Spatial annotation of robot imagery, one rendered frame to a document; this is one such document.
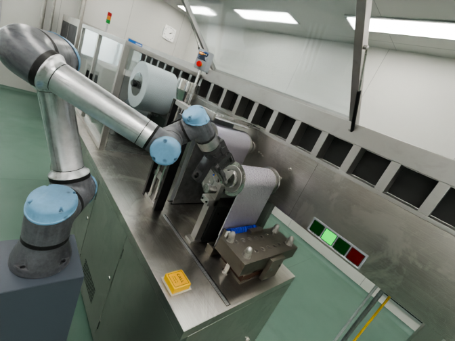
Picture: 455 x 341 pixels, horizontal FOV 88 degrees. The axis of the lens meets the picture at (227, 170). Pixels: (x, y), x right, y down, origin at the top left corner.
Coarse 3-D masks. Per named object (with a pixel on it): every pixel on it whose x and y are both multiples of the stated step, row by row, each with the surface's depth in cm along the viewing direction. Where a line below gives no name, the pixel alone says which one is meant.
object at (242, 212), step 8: (240, 200) 101; (248, 200) 105; (256, 200) 109; (264, 200) 113; (232, 208) 100; (240, 208) 104; (248, 208) 108; (256, 208) 112; (232, 216) 103; (240, 216) 107; (248, 216) 111; (256, 216) 116; (224, 224) 102; (232, 224) 106; (240, 224) 110; (248, 224) 115
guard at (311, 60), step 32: (192, 0) 130; (224, 0) 111; (256, 0) 96; (288, 0) 85; (320, 0) 76; (352, 0) 69; (224, 32) 129; (256, 32) 110; (288, 32) 95; (320, 32) 85; (352, 32) 76; (224, 64) 153; (256, 64) 127; (288, 64) 108; (320, 64) 94; (352, 64) 84; (288, 96) 125; (320, 96) 107
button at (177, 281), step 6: (180, 270) 87; (168, 276) 82; (174, 276) 83; (180, 276) 84; (168, 282) 81; (174, 282) 81; (180, 282) 82; (186, 282) 83; (174, 288) 79; (180, 288) 80; (186, 288) 83
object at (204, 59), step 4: (200, 48) 123; (200, 52) 123; (204, 52) 122; (208, 52) 122; (200, 56) 124; (204, 56) 123; (208, 56) 122; (212, 56) 125; (196, 60) 125; (200, 60) 124; (204, 60) 123; (208, 60) 123; (212, 60) 126; (196, 64) 124; (200, 64) 123; (204, 64) 123; (208, 64) 125; (196, 68) 129; (200, 68) 125; (204, 68) 124; (208, 68) 127
